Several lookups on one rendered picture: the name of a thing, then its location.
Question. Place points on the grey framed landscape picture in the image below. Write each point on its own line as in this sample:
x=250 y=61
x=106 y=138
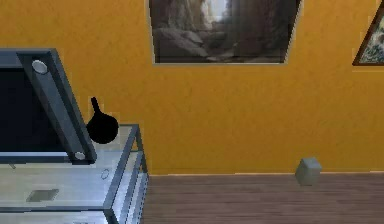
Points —
x=220 y=30

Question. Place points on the grey flat television set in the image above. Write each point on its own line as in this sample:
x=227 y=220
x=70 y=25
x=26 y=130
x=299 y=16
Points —
x=50 y=100

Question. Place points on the brown framed picture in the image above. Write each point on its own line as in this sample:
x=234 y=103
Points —
x=373 y=46

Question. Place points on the small grey cube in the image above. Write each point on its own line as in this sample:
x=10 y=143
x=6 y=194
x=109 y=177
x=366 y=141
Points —
x=308 y=171

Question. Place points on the black round vase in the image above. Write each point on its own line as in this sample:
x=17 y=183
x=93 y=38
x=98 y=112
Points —
x=102 y=128

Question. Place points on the glass television stand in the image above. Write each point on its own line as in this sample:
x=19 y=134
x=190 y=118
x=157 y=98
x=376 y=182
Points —
x=73 y=186

